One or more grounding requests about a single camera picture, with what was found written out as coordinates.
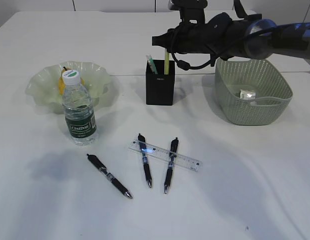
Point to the yellow green pen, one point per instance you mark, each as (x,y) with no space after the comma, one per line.
(166,63)

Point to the black square pen holder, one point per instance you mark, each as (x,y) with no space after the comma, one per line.
(160,87)

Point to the clear water bottle green label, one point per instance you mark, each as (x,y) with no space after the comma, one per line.
(78,109)

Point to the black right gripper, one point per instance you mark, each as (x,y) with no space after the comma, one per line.
(193,35)

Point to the green plastic woven basket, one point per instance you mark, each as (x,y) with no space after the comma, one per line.
(273,93)

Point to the pale green wavy glass plate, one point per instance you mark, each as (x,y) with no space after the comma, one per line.
(44,86)

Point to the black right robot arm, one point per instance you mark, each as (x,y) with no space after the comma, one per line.
(258,39)

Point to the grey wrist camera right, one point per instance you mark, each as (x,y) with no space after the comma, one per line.
(176,5)

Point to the black pen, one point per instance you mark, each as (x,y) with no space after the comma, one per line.
(93,159)
(145,162)
(169,173)

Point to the yellow pear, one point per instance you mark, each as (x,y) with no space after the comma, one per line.
(60,86)

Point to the green utility knife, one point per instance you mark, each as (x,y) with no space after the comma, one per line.
(151,64)

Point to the clear plastic ruler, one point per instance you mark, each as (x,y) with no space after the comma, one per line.
(164,155)

